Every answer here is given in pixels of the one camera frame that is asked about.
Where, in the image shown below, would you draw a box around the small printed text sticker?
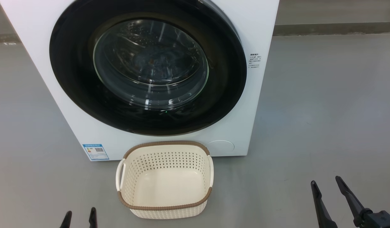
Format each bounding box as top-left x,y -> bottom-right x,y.
249,53 -> 262,68

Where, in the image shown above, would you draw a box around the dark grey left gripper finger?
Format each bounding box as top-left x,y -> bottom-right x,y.
89,207 -> 98,228
59,211 -> 72,228

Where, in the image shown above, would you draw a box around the blue energy label sticker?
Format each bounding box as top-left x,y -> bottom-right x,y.
82,144 -> 110,161

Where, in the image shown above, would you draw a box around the round white filter cover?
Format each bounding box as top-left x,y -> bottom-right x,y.
208,140 -> 235,155

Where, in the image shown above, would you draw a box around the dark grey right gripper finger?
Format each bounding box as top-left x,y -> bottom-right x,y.
336,176 -> 373,227
311,180 -> 338,228

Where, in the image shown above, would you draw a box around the black round glass washer door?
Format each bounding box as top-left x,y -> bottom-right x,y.
49,0 -> 247,136

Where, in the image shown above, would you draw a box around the white washing machine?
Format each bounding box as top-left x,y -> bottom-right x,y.
0,0 -> 280,162

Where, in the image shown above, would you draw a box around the cream perforated laundry basket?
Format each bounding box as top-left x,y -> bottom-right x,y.
115,141 -> 214,219

